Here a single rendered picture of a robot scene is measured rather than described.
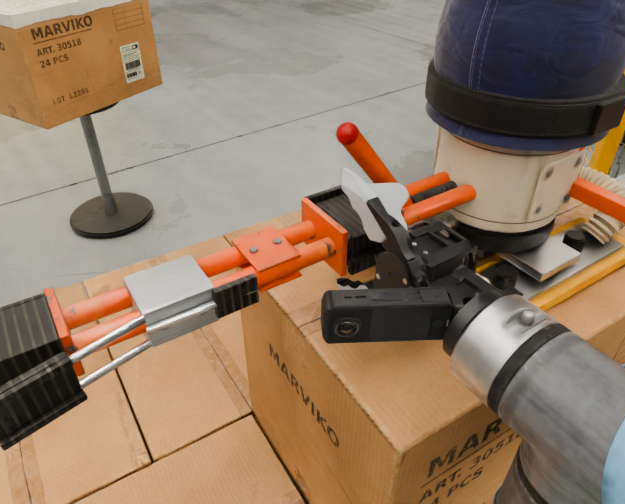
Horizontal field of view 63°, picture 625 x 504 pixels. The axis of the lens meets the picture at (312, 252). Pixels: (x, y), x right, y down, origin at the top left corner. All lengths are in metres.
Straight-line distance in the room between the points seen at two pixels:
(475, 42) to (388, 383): 0.38
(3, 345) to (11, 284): 2.02
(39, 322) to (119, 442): 0.62
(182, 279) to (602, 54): 0.46
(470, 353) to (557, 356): 0.06
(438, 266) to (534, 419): 0.16
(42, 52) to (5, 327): 1.73
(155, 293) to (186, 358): 0.69
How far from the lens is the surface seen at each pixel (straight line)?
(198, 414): 1.08
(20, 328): 0.49
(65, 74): 2.21
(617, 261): 0.82
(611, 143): 1.95
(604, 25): 0.60
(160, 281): 0.50
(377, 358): 0.61
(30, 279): 2.49
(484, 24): 0.59
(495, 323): 0.43
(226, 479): 0.99
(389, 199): 0.52
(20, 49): 2.12
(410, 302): 0.45
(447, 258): 0.49
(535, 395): 0.41
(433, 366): 0.62
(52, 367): 0.44
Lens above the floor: 1.40
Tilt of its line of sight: 37 degrees down
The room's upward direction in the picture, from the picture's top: straight up
